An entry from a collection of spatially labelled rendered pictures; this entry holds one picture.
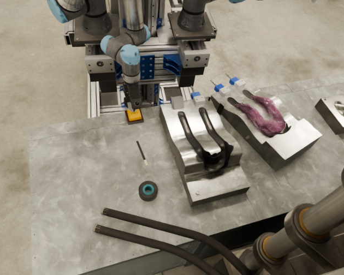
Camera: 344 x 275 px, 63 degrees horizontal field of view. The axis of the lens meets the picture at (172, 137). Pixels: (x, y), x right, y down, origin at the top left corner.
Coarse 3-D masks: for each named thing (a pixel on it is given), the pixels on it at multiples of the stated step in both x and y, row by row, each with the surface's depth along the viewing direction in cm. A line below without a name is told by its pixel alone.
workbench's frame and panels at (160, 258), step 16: (256, 224) 136; (272, 224) 150; (224, 240) 146; (240, 240) 161; (144, 256) 108; (160, 256) 132; (176, 256) 144; (208, 256) 174; (96, 272) 119; (112, 272) 129; (128, 272) 141; (144, 272) 154; (160, 272) 170
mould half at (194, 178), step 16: (160, 112) 140; (176, 112) 134; (192, 112) 135; (208, 112) 136; (176, 128) 130; (192, 128) 131; (224, 128) 132; (176, 144) 123; (208, 144) 121; (176, 160) 126; (192, 160) 115; (192, 176) 119; (208, 176) 120; (224, 176) 120; (240, 176) 121; (192, 192) 115; (208, 192) 115; (224, 192) 116; (240, 192) 121
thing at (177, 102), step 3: (177, 96) 137; (180, 96) 136; (171, 99) 136; (174, 99) 133; (177, 99) 134; (180, 99) 134; (171, 102) 137; (174, 102) 134; (177, 102) 134; (180, 102) 134; (174, 105) 134; (177, 105) 135; (180, 105) 135; (183, 105) 136; (174, 108) 135; (177, 108) 135; (180, 108) 136
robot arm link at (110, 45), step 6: (108, 36) 117; (120, 36) 117; (126, 36) 118; (102, 42) 116; (108, 42) 115; (114, 42) 115; (120, 42) 116; (126, 42) 117; (132, 42) 119; (102, 48) 117; (108, 48) 115; (114, 48) 114; (120, 48) 113; (108, 54) 117; (114, 54) 114
